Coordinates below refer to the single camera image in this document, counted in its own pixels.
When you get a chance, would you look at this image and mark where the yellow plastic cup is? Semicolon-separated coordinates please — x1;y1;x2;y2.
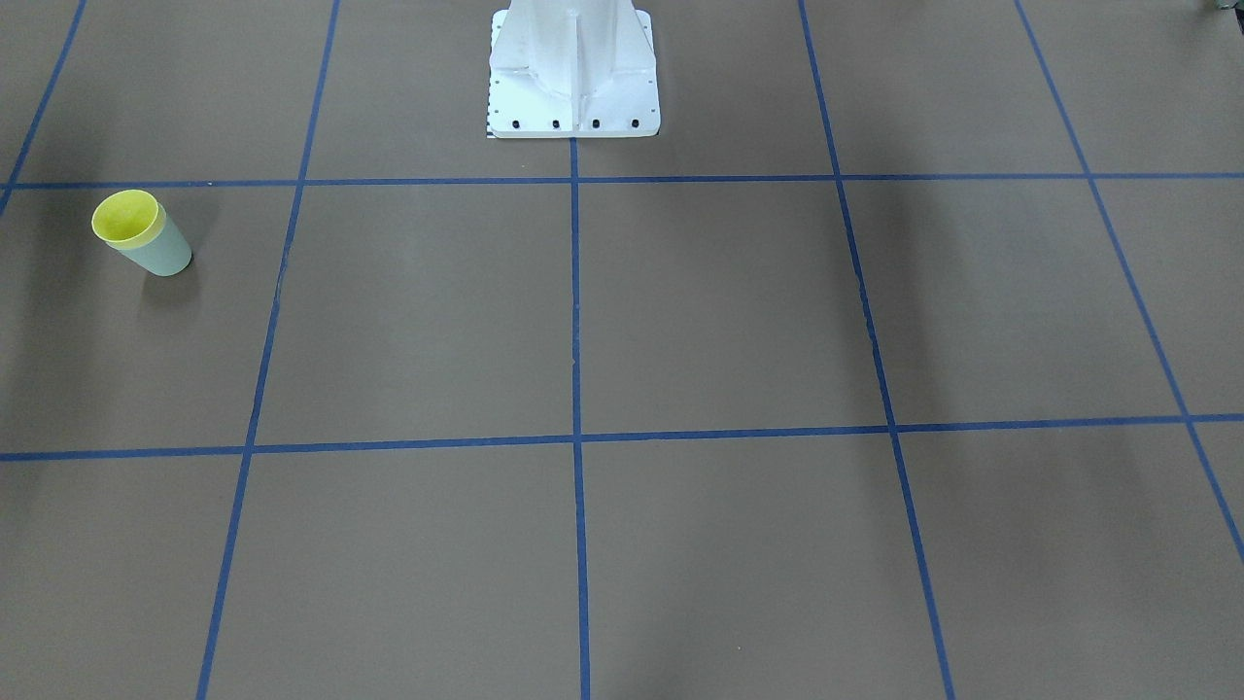
90;188;170;251

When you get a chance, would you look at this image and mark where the green plastic cup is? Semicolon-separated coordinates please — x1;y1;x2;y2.
117;218;192;276

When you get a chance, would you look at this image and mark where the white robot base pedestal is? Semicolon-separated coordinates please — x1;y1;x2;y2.
486;1;662;139

